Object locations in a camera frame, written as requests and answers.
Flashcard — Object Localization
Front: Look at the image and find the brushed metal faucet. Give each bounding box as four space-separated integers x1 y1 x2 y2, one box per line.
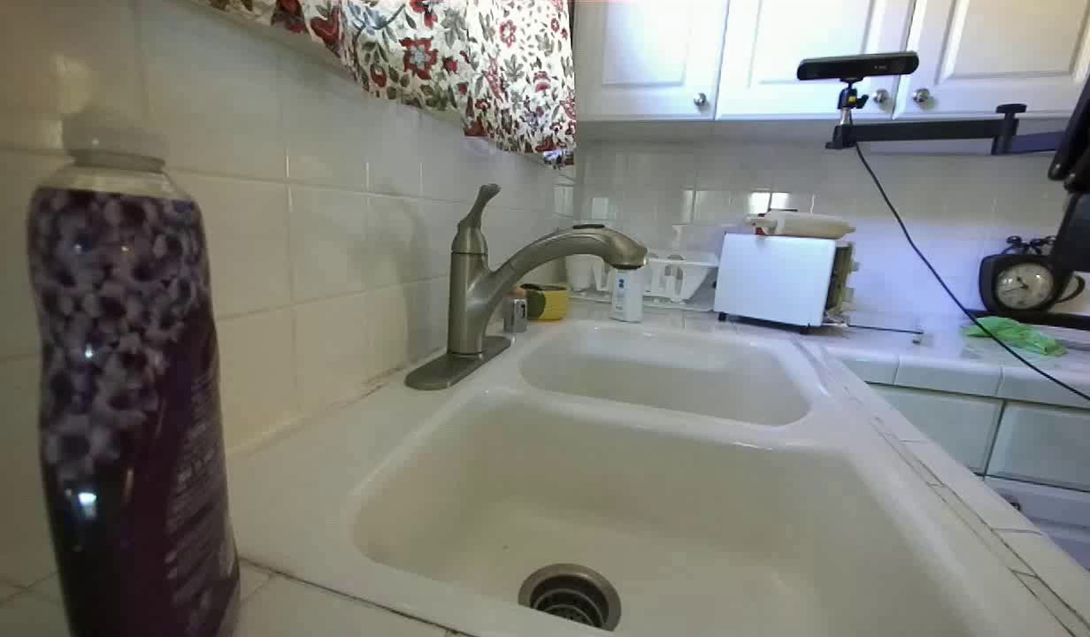
400 179 652 394

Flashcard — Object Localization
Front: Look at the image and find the black cable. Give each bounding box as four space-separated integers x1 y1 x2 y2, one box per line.
851 139 1090 419

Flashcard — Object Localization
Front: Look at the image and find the floral print curtain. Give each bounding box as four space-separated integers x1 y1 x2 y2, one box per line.
207 0 581 166

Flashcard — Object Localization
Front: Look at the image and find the green cloth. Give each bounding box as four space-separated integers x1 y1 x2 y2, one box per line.
968 314 1068 359

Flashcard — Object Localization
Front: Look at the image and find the small white dispenser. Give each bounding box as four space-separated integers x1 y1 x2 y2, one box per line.
609 264 649 324

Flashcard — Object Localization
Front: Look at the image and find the white double basin sink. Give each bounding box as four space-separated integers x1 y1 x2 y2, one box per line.
231 314 1080 637

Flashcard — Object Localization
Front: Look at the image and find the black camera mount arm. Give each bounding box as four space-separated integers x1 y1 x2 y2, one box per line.
825 81 1033 157

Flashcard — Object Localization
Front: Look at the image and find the black bar camera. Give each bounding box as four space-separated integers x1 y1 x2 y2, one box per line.
794 48 925 86

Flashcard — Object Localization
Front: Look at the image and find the white cabinet door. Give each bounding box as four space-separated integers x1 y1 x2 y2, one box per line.
574 0 734 125
719 0 929 125
911 0 1090 120

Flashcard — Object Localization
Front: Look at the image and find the purple dish soap bottle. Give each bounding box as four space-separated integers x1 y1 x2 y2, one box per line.
26 108 245 637

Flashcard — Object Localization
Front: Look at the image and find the black round dial device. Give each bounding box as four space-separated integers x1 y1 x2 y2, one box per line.
976 232 1090 331

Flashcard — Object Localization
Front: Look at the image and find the white toaster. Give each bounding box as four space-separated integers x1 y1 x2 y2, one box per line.
711 208 860 331

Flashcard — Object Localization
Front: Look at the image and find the metal sink drain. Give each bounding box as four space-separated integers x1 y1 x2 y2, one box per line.
516 560 628 633

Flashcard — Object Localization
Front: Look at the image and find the white drawer front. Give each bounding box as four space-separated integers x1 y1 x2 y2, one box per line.
876 383 1004 475
983 401 1090 497
983 475 1090 581

